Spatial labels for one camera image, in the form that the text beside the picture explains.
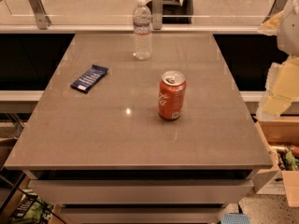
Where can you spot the blue snack bar wrapper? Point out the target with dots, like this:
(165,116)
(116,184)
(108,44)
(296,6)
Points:
(86,81)

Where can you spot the clear plastic water bottle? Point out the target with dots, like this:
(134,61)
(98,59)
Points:
(142,30)

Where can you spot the red coke can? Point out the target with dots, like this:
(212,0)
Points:
(171,95)

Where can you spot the left metal railing bracket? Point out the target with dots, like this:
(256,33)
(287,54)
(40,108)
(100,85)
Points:
(43,21)

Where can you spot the cardboard box with items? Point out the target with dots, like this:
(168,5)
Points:
(281,140)

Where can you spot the metal railing bracket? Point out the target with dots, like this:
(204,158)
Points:
(278,5)
(157,14)
(43,21)

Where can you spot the blue basket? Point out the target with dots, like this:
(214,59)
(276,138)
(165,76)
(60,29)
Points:
(235,219)

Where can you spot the black office chair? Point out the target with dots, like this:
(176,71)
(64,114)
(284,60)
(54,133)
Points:
(177,11)

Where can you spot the green snack bag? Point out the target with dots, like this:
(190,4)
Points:
(31,210)

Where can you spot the grey cabinet with drawers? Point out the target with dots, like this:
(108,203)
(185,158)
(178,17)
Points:
(107,156)

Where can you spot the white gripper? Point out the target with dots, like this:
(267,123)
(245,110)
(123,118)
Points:
(289,36)

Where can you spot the middle metal railing bracket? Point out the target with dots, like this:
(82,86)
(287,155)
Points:
(157,14)

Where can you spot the right metal railing bracket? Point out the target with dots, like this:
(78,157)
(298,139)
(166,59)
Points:
(278,5)

